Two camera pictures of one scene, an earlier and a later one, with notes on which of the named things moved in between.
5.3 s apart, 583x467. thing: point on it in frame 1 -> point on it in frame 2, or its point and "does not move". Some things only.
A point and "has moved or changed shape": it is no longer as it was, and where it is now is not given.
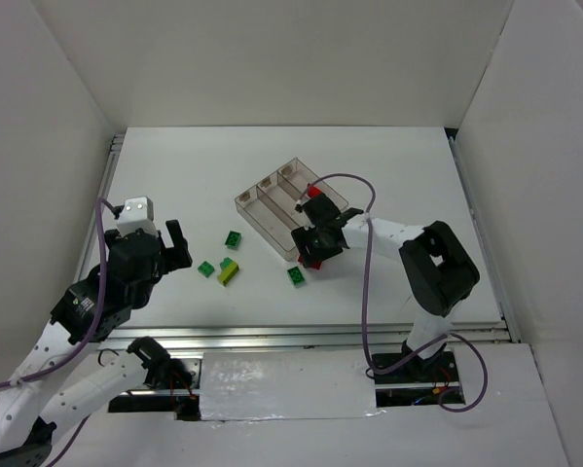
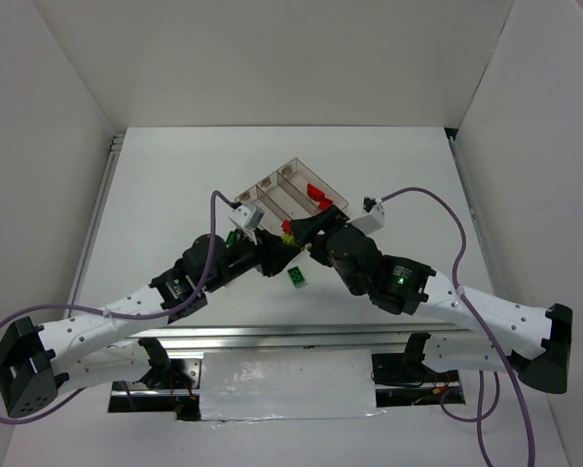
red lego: [312, 191] does not move
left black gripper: [164, 254] -> [269, 250]
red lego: [316, 265] has moved or changed shape
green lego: [296, 276] does not move
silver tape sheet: [292, 384] does not move
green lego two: [233, 239] does not move
